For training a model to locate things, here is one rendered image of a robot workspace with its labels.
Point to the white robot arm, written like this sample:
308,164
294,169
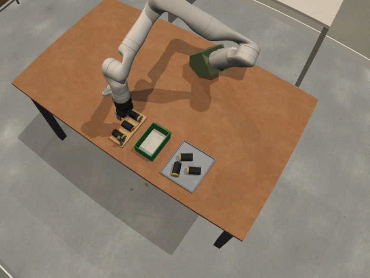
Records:
202,23

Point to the black battery with yellow end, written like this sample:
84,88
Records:
185,157
176,169
126,125
115,133
194,170
134,115

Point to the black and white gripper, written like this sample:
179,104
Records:
122,103

